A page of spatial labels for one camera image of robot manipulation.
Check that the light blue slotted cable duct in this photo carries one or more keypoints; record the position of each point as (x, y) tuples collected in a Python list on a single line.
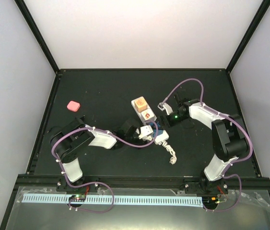
[(135, 200)]

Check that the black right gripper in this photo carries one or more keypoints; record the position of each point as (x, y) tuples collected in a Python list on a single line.
[(170, 123)]

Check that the white power strip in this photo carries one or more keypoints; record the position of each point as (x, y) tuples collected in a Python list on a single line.
[(160, 136)]

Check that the white tiger cube socket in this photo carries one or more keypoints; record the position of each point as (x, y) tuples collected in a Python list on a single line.
[(148, 114)]

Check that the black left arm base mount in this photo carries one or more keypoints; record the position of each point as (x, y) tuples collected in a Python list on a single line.
[(78, 187)]

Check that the small green circuit board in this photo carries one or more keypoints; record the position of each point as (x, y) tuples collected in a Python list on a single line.
[(77, 198)]

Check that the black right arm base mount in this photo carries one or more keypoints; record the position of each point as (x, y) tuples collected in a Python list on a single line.
[(202, 186)]

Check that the pink plug adapter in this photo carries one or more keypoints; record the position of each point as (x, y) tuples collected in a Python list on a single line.
[(73, 106)]

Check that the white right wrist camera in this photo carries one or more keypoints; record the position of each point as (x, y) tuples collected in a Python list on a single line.
[(165, 108)]

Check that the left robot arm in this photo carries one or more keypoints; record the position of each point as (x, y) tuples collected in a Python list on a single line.
[(68, 142)]

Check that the white plug adapter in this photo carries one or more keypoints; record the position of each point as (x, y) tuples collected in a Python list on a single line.
[(148, 138)]

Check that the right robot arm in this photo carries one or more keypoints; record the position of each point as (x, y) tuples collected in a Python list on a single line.
[(230, 141)]

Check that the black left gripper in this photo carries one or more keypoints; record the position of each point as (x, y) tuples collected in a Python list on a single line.
[(143, 142)]

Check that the beige dragon cube socket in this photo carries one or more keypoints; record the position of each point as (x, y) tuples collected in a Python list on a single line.
[(140, 104)]

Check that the blue cube socket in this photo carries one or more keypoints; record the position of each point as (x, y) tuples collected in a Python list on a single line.
[(155, 125)]

